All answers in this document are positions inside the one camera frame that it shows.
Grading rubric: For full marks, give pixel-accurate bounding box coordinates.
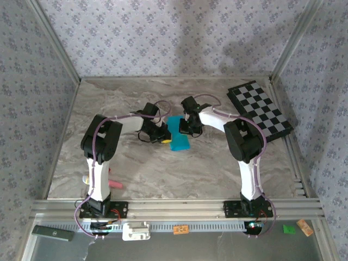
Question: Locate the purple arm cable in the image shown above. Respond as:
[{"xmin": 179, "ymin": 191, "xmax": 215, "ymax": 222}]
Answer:
[
  {"xmin": 74, "ymin": 100, "xmax": 172, "ymax": 240},
  {"xmin": 194, "ymin": 94, "xmax": 277, "ymax": 240}
]

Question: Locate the aluminium table side rail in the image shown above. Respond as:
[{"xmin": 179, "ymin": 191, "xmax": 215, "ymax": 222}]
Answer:
[{"xmin": 269, "ymin": 77, "xmax": 309, "ymax": 198}]

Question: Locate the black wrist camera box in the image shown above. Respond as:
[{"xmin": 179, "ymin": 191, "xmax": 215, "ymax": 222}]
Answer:
[
  {"xmin": 141, "ymin": 102, "xmax": 160, "ymax": 118},
  {"xmin": 181, "ymin": 95, "xmax": 202, "ymax": 113}
]

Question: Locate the grey slotted cable duct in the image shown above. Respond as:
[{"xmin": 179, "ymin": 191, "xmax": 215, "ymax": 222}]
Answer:
[{"xmin": 40, "ymin": 220, "xmax": 263, "ymax": 234}]

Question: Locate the tan small tag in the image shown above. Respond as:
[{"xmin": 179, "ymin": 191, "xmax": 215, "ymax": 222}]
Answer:
[{"xmin": 296, "ymin": 219, "xmax": 314, "ymax": 237}]

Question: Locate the black flat remote device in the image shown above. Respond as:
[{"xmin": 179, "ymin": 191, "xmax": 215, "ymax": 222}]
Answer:
[{"xmin": 32, "ymin": 225, "xmax": 74, "ymax": 242}]

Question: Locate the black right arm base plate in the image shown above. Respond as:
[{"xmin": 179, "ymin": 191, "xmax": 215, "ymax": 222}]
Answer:
[{"xmin": 223, "ymin": 200, "xmax": 274, "ymax": 219}]

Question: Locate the aluminium mounting rail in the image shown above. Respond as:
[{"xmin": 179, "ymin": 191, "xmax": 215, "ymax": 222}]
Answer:
[{"xmin": 29, "ymin": 198, "xmax": 326, "ymax": 221}]

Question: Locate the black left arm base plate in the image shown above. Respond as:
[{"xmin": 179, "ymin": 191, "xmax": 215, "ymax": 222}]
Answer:
[{"xmin": 79, "ymin": 200, "xmax": 129, "ymax": 220}]

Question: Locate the cyan cloth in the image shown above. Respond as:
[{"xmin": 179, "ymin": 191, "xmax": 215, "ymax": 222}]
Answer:
[{"xmin": 166, "ymin": 115, "xmax": 191, "ymax": 152}]

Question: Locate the pink marker with yellow cap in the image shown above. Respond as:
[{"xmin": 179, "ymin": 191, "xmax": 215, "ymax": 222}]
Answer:
[{"xmin": 82, "ymin": 175, "xmax": 123, "ymax": 190}]

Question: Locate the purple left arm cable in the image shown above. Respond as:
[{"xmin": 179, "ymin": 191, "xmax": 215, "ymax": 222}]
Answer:
[{"xmin": 74, "ymin": 100, "xmax": 172, "ymax": 240}]

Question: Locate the black grey folding chessboard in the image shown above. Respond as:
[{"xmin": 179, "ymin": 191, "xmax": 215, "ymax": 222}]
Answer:
[{"xmin": 227, "ymin": 80, "xmax": 295, "ymax": 144}]

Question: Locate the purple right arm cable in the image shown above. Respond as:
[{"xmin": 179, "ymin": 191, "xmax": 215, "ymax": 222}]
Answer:
[{"xmin": 194, "ymin": 94, "xmax": 277, "ymax": 240}]

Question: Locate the white plastic bracket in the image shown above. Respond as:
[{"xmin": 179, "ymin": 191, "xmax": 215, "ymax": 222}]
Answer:
[{"xmin": 122, "ymin": 221, "xmax": 151, "ymax": 241}]

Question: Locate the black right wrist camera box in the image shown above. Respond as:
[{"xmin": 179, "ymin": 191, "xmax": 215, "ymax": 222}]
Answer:
[{"xmin": 181, "ymin": 95, "xmax": 202, "ymax": 113}]

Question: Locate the aluminium frame post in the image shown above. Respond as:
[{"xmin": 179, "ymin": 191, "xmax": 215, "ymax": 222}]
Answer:
[
  {"xmin": 270, "ymin": 0, "xmax": 324, "ymax": 82},
  {"xmin": 26, "ymin": 0, "xmax": 82, "ymax": 82}
]

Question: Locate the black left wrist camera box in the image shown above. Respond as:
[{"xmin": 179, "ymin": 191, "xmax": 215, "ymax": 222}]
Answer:
[{"xmin": 141, "ymin": 102, "xmax": 160, "ymax": 118}]

